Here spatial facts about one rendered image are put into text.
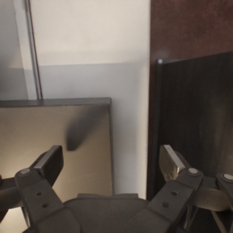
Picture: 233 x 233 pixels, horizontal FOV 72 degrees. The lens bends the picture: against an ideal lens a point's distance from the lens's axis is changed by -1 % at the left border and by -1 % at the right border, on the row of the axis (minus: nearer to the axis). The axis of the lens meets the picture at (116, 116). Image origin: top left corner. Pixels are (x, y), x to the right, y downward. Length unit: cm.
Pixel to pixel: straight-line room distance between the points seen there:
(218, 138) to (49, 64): 44
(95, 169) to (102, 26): 14
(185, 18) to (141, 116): 97
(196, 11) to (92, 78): 102
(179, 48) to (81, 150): 98
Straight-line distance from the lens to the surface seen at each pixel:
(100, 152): 16
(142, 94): 18
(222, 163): 51
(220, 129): 50
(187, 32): 111
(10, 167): 19
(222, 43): 120
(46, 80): 19
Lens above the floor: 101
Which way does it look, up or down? 75 degrees down
